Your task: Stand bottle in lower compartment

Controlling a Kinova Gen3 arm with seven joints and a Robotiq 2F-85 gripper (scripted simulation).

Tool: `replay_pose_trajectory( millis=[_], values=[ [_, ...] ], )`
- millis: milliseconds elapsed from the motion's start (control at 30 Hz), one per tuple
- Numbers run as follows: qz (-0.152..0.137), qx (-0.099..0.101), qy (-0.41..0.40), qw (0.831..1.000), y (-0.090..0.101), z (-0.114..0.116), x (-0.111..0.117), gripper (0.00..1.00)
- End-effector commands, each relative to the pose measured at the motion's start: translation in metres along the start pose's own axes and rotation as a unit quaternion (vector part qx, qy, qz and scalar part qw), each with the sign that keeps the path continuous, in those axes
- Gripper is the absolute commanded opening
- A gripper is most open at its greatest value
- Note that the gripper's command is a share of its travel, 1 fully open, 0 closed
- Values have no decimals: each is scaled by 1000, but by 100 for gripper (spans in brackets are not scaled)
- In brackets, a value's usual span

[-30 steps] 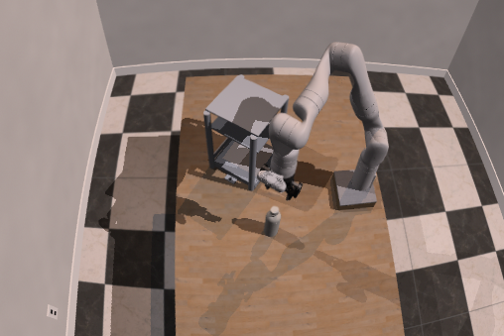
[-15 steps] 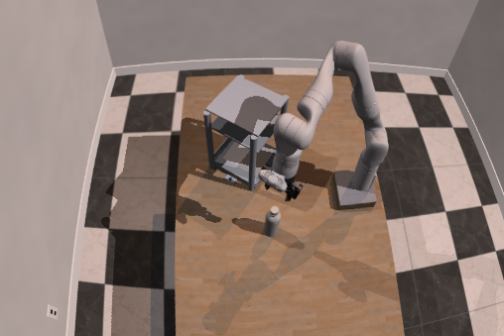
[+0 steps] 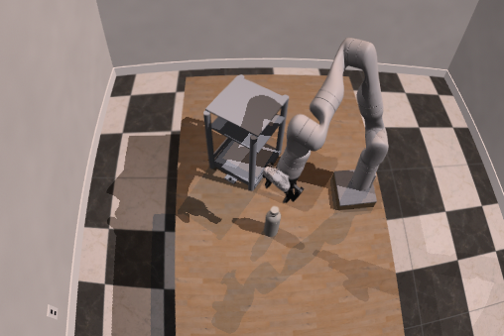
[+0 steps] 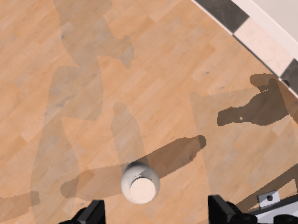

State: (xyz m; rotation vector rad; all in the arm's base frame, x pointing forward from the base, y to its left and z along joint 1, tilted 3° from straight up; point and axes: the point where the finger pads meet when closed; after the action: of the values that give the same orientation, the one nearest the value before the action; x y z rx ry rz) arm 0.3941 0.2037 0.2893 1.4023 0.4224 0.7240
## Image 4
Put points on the grey shelving unit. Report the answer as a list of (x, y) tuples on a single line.
[(271, 206)]

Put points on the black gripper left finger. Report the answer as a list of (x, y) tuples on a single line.
[(93, 214)]

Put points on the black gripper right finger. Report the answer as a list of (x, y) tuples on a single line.
[(219, 212)]

